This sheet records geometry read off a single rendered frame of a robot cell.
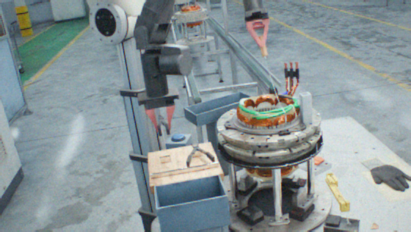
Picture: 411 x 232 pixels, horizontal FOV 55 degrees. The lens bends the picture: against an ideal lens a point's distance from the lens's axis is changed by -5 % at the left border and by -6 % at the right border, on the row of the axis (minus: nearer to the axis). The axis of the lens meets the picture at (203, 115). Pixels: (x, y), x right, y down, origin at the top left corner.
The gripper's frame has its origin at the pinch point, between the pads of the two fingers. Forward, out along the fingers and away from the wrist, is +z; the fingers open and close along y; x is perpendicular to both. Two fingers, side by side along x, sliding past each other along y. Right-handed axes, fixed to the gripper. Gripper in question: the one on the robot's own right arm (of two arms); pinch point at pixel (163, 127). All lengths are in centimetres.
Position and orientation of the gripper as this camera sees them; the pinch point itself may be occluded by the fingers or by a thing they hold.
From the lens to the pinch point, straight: 107.0
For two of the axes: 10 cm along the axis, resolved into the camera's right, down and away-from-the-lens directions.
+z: 1.1, 9.3, 3.6
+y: 9.8, -1.6, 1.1
